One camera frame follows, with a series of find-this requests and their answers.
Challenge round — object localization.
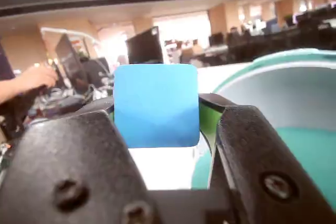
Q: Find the teal whale shaped bin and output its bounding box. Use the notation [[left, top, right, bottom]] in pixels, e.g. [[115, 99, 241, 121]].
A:
[[191, 48, 336, 209]]

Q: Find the black computer monitor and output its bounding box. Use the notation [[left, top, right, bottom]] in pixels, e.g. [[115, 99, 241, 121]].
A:
[[125, 26, 165, 65]]

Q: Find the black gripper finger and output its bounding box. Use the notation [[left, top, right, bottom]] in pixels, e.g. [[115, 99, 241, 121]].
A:
[[0, 97, 161, 224], [198, 92, 336, 224]]

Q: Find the bare operator hand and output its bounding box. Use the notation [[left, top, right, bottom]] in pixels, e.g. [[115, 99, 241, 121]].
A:
[[17, 65, 59, 94]]

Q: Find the blue cube block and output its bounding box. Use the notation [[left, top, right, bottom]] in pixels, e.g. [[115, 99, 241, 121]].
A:
[[113, 63, 202, 148]]

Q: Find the operator forearm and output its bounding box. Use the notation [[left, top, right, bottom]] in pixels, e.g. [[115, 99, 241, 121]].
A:
[[0, 76, 23, 104]]

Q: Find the black angled monitor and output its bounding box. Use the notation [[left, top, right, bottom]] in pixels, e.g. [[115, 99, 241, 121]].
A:
[[54, 34, 89, 90]]

